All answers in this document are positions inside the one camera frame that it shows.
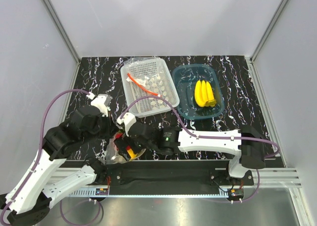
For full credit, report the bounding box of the aluminium frame post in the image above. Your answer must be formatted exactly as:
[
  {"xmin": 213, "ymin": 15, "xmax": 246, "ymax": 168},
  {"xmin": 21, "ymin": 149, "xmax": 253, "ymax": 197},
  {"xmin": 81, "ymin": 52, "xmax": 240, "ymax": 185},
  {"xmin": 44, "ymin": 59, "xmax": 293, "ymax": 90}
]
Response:
[
  {"xmin": 250, "ymin": 0, "xmax": 298, "ymax": 63},
  {"xmin": 36, "ymin": 0, "xmax": 81, "ymax": 65}
]

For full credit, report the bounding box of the teal transparent plastic tub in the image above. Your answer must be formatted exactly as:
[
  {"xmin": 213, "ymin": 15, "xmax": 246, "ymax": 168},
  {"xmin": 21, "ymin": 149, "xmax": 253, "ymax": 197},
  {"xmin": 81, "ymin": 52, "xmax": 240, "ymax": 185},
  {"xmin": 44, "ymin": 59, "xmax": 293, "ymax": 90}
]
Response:
[{"xmin": 172, "ymin": 64, "xmax": 225, "ymax": 120}]

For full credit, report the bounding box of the red toy apple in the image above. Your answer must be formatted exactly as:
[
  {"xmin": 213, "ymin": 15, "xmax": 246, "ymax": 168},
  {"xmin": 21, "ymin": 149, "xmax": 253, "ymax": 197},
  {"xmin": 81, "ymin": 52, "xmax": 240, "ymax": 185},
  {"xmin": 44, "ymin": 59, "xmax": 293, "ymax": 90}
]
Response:
[{"xmin": 115, "ymin": 132, "xmax": 123, "ymax": 139}]

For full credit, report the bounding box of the yellow toy banana bunch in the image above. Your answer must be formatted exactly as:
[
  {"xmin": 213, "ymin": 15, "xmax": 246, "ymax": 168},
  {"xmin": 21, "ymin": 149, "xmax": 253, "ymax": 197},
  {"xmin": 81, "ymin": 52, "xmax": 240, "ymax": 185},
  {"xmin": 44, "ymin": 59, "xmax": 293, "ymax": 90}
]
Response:
[{"xmin": 194, "ymin": 80, "xmax": 217, "ymax": 108}]

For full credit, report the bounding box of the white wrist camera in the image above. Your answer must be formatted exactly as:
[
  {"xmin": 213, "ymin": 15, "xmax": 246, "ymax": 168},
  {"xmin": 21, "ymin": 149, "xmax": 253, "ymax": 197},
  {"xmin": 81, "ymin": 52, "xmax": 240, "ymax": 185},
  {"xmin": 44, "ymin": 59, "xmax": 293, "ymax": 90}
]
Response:
[
  {"xmin": 86, "ymin": 92, "xmax": 111, "ymax": 117},
  {"xmin": 116, "ymin": 112, "xmax": 137, "ymax": 136}
]

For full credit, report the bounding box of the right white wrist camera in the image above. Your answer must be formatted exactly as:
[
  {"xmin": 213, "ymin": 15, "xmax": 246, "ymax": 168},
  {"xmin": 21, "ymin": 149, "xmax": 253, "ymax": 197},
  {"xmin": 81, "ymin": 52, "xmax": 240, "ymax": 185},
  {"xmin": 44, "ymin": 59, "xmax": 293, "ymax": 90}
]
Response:
[{"xmin": 116, "ymin": 112, "xmax": 137, "ymax": 136}]

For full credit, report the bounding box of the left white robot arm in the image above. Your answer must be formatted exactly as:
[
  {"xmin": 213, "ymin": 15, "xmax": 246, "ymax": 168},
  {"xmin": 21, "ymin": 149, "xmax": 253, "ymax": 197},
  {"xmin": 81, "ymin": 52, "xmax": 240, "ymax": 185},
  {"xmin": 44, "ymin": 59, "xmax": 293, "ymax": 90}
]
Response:
[{"xmin": 0, "ymin": 106, "xmax": 112, "ymax": 226}]

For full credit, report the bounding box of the clear dotted zip bag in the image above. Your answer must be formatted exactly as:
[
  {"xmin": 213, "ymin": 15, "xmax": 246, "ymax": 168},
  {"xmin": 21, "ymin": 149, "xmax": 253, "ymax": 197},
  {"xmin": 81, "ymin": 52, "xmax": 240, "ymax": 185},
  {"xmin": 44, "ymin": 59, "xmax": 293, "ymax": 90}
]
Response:
[{"xmin": 106, "ymin": 133, "xmax": 146, "ymax": 164}]

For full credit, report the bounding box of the yellow toy lemon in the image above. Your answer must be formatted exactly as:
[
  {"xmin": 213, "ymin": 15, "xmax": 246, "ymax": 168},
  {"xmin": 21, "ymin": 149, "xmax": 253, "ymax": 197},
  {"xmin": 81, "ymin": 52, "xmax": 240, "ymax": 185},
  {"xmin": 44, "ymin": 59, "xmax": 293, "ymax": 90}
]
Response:
[{"xmin": 127, "ymin": 148, "xmax": 144, "ymax": 161}]

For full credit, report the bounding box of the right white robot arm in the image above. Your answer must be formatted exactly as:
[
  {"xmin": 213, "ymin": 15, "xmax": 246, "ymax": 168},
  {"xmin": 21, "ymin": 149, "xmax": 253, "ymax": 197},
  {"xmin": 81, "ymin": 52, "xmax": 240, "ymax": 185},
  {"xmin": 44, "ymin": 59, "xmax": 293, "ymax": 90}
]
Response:
[{"xmin": 113, "ymin": 122, "xmax": 265, "ymax": 185}]

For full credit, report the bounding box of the right aluminium frame post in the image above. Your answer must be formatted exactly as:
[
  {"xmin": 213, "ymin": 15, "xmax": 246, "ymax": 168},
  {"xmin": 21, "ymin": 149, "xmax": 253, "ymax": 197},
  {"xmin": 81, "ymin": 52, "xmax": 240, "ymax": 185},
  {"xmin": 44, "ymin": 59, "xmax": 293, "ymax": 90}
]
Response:
[{"xmin": 250, "ymin": 0, "xmax": 298, "ymax": 63}]

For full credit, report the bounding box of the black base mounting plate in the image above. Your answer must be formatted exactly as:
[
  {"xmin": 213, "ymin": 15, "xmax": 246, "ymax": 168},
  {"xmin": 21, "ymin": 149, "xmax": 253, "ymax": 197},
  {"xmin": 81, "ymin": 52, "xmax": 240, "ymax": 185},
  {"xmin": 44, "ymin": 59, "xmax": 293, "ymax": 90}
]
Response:
[{"xmin": 78, "ymin": 159, "xmax": 255, "ymax": 196}]

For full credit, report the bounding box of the aluminium front rail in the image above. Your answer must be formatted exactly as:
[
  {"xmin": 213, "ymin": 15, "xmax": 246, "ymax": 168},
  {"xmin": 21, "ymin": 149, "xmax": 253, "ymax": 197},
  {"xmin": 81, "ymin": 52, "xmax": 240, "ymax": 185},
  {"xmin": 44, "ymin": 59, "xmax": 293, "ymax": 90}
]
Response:
[{"xmin": 46, "ymin": 169, "xmax": 301, "ymax": 200}]

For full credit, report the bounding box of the white perforated plastic basket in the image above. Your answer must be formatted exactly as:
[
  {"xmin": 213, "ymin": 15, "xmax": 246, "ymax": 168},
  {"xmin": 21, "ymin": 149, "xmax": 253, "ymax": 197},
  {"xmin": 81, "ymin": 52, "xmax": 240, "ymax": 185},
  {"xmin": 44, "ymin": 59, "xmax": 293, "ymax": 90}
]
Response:
[{"xmin": 120, "ymin": 57, "xmax": 180, "ymax": 118}]

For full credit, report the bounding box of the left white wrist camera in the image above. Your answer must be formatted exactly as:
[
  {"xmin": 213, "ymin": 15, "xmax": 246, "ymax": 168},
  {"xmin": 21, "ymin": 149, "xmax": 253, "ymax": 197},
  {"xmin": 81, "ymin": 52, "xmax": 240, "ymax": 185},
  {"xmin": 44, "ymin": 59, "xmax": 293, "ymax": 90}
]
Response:
[{"xmin": 86, "ymin": 92, "xmax": 111, "ymax": 117}]

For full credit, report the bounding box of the orange zipper clear bag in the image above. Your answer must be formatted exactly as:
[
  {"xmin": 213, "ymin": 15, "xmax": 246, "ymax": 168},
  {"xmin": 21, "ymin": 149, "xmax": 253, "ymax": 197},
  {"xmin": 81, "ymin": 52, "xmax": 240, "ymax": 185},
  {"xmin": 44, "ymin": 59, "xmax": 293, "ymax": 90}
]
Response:
[{"xmin": 123, "ymin": 56, "xmax": 174, "ymax": 110}]

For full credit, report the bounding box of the left aluminium frame post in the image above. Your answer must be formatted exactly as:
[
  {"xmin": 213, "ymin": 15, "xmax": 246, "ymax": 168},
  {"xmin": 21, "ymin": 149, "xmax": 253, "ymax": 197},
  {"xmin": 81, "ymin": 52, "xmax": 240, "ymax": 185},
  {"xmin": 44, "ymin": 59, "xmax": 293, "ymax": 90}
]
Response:
[{"xmin": 36, "ymin": 0, "xmax": 81, "ymax": 65}]

